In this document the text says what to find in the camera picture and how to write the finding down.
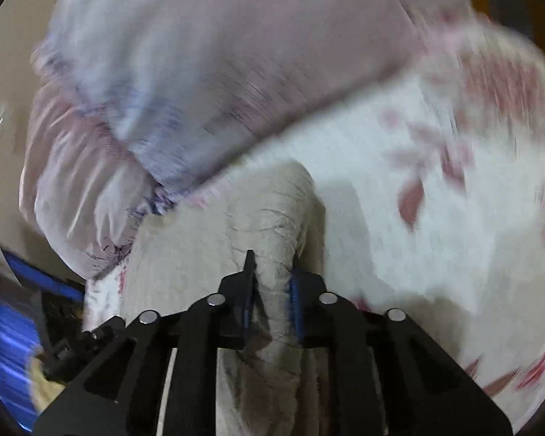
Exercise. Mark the floral bed sheet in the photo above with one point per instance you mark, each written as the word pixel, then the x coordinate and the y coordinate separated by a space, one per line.
pixel 372 236

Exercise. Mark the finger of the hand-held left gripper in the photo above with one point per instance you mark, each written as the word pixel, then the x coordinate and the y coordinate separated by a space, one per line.
pixel 104 328

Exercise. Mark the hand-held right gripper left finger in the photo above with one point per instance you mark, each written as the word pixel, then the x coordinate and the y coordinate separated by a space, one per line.
pixel 249 295

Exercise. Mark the pink floral pillow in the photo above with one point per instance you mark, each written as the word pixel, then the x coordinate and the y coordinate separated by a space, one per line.
pixel 218 63
pixel 72 177

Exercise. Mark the blue object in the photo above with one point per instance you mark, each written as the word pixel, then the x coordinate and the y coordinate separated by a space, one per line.
pixel 9 327

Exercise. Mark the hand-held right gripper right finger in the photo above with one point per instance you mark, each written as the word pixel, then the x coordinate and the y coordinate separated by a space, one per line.
pixel 296 302

